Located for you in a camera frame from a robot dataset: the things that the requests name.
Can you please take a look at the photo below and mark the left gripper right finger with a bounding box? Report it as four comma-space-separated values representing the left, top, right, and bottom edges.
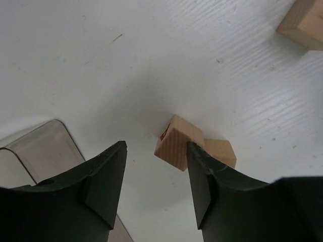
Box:
187, 142, 322, 241

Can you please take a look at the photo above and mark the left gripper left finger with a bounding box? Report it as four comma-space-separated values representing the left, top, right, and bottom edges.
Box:
1, 141, 127, 241

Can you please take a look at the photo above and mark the light wood cube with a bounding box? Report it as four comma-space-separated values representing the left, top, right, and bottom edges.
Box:
276, 0, 322, 51
204, 139, 237, 169
154, 115, 204, 171

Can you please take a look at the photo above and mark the clear plastic box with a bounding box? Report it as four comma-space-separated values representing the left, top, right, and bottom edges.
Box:
1, 119, 130, 241

